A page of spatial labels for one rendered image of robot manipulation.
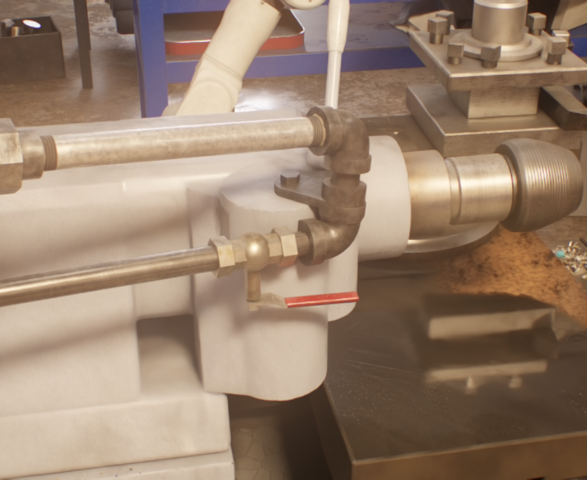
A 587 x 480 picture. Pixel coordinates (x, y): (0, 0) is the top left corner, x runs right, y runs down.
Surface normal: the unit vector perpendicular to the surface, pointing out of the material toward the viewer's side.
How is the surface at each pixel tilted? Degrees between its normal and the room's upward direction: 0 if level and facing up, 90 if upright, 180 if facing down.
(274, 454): 16
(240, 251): 67
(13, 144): 56
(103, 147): 63
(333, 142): 99
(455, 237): 50
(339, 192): 81
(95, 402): 74
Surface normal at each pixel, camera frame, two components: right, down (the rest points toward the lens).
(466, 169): 0.10, -0.51
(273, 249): 0.41, 0.05
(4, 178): 0.47, 0.58
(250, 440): 0.15, -0.81
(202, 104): 0.22, 0.25
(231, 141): 0.51, 0.26
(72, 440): 0.17, -0.01
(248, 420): 0.19, 0.47
